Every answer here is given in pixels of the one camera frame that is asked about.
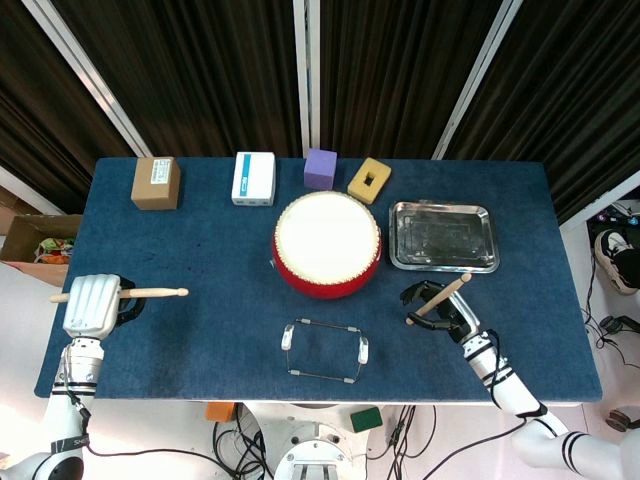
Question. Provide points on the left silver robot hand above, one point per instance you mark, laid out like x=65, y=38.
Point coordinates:
x=92, y=305

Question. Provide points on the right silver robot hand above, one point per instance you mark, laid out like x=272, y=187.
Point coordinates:
x=460, y=312

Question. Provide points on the wooden drumstick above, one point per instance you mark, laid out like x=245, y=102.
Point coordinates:
x=445, y=295
x=160, y=292

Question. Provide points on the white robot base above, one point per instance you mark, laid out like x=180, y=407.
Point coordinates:
x=310, y=445

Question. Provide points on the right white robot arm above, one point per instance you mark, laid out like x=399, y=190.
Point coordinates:
x=505, y=385

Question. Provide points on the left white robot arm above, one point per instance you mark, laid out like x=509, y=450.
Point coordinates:
x=70, y=380

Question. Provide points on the red drum white skin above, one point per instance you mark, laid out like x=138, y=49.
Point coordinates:
x=325, y=240

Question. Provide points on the stainless steel tray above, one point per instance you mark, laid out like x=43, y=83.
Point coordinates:
x=442, y=237

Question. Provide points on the open cardboard box with clutter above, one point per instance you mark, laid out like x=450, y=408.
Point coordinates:
x=30, y=245

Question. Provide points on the blue table cloth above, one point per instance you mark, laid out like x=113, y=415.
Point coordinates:
x=200, y=280

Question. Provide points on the brown cardboard box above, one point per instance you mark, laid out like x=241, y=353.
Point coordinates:
x=155, y=185

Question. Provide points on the green block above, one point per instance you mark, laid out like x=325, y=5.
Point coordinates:
x=366, y=420

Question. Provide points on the yellow sponge block with hole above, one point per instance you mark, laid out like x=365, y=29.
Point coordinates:
x=380, y=175

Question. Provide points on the white black sneaker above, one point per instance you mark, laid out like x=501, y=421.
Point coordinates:
x=612, y=250

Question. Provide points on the orange block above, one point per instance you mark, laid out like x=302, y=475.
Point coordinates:
x=220, y=411

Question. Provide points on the black caster wheel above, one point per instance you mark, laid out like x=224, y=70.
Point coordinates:
x=618, y=417

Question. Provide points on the purple foam cube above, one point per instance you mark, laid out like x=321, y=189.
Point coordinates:
x=320, y=167

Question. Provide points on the white blue carton box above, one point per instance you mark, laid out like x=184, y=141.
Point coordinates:
x=253, y=177

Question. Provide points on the black pleated curtain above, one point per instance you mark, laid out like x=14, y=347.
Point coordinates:
x=210, y=75

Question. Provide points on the white slanted frame post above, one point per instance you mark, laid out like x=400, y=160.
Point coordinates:
x=85, y=75
x=477, y=75

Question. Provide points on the white upright frame post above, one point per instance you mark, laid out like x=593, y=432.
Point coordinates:
x=306, y=75

